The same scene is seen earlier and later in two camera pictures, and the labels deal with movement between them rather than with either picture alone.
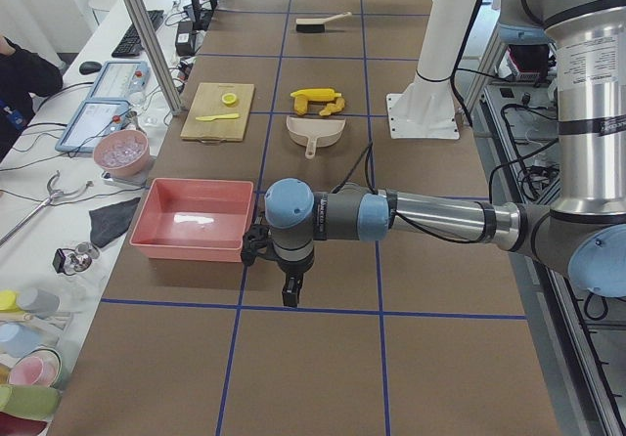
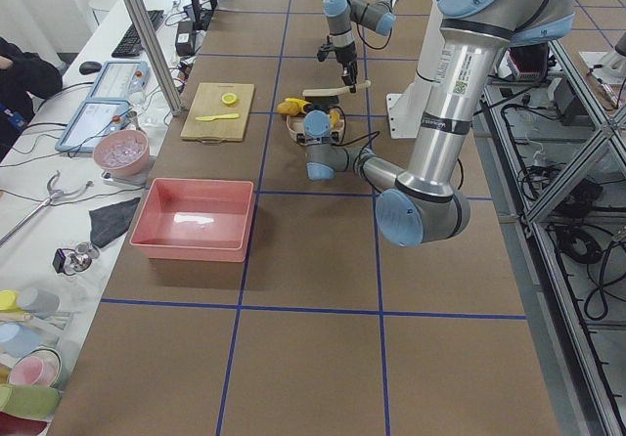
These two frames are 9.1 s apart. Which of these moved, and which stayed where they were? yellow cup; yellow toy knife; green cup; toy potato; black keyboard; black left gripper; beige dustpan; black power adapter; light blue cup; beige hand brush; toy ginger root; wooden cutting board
Moved: black left gripper; toy potato; beige hand brush; toy ginger root
Stayed: black power adapter; wooden cutting board; yellow cup; black keyboard; beige dustpan; light blue cup; yellow toy knife; green cup
